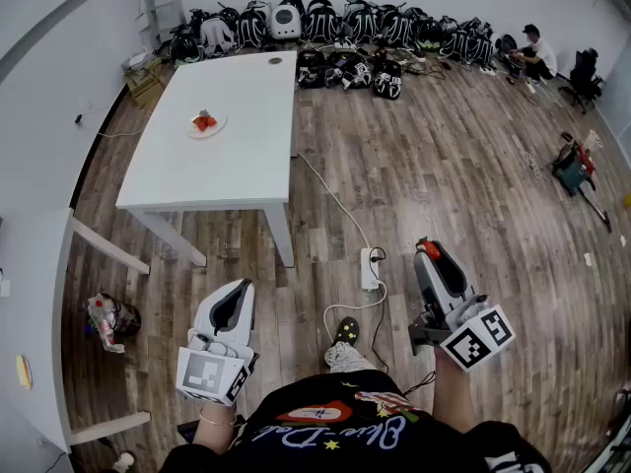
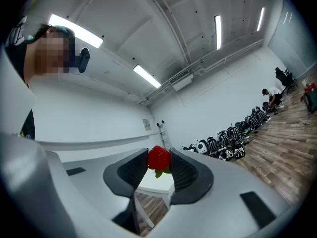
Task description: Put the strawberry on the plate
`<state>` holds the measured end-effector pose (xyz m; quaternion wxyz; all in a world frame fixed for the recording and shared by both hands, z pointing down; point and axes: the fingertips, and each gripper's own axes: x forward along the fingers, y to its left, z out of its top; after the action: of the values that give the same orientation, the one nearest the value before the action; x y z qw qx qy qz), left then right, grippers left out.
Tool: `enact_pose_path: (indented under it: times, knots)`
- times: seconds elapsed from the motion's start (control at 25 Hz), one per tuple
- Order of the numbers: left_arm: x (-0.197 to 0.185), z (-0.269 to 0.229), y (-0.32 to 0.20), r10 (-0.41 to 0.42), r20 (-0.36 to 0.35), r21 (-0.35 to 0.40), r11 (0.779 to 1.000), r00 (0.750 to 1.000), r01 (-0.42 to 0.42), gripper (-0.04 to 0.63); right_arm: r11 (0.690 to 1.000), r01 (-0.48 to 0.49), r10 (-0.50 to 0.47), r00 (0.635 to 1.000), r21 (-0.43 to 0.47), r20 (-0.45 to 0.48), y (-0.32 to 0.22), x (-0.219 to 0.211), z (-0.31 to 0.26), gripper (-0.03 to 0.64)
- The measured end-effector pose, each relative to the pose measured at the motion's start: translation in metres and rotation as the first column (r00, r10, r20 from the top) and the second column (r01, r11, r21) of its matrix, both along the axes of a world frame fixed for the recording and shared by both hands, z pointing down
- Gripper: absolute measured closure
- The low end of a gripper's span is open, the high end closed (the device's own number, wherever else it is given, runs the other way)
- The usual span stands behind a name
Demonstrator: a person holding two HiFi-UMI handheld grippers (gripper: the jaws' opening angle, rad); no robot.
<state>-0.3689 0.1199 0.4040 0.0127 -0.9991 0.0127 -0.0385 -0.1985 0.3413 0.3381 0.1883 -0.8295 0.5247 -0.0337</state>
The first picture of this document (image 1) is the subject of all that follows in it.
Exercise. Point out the red strawberry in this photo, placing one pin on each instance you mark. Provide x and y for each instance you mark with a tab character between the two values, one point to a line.
199	124
211	121
432	250

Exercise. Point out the white side desk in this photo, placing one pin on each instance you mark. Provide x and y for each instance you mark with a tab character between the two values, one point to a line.
34	289

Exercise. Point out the black gear bag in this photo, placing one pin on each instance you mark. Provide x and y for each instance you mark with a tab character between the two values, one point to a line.
310	69
387	81
349	71

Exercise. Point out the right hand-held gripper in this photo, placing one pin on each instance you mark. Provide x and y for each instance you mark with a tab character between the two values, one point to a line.
473	338

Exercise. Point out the person's black printed shirt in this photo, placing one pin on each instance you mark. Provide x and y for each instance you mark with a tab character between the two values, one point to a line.
345	441

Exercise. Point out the white plate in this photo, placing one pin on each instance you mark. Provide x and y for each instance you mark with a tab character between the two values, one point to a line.
217	130

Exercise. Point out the black waste bin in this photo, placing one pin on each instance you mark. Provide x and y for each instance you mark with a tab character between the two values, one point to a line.
120	319

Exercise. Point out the white shelf unit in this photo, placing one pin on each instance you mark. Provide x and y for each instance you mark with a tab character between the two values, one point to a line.
160	8

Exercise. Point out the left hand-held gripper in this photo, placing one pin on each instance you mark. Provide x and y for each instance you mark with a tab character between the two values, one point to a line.
207	372

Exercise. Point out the paper scrap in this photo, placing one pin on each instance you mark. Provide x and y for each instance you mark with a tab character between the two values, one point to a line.
587	259

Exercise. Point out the person's black shoe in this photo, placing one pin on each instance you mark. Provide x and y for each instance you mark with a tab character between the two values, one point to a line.
346	330

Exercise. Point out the row of black backpacks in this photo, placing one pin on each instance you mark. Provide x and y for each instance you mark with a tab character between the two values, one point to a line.
365	25

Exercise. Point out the green and red vacuum cleaner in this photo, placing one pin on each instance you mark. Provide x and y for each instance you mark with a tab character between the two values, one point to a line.
572	168

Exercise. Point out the person's light trouser leg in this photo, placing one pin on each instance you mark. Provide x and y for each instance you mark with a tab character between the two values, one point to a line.
345	358

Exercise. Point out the white table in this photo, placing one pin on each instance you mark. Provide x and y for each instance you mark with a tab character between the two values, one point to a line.
281	234

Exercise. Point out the person's right forearm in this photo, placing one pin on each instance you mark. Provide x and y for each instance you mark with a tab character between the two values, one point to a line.
453	392

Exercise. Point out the white round-window backpack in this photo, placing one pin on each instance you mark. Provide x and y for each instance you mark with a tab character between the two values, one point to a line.
285	21

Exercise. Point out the yellow object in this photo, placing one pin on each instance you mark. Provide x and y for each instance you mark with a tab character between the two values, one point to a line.
23	372

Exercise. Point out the person's left forearm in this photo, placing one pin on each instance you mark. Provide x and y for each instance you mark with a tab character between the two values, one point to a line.
214	434

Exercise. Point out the cardboard box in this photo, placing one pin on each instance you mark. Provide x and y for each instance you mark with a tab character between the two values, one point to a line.
145	87

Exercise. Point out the white power strip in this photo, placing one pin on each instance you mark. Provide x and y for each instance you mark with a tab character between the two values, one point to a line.
369	270

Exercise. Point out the black office chair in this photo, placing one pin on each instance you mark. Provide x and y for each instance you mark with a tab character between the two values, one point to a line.
584	77

